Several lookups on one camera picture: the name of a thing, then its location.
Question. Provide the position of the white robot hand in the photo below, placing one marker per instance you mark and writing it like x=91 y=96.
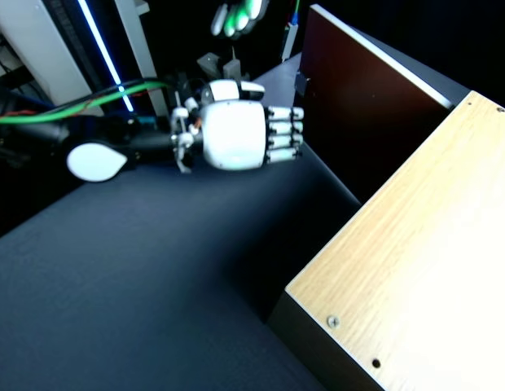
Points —
x=232 y=134
x=236 y=18

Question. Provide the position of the light wooden cabinet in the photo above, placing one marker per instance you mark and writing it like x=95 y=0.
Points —
x=399 y=244

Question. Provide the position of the grey block with spike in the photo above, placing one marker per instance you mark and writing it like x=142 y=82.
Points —
x=233 y=67

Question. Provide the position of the white adapter box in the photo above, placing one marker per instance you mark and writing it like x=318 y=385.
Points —
x=289 y=40

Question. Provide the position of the grey table cloth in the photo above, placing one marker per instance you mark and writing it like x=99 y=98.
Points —
x=134 y=264

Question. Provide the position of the white column with blue light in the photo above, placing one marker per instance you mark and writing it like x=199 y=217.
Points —
x=45 y=49

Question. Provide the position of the grey angled bracket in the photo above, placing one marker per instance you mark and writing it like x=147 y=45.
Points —
x=207 y=64

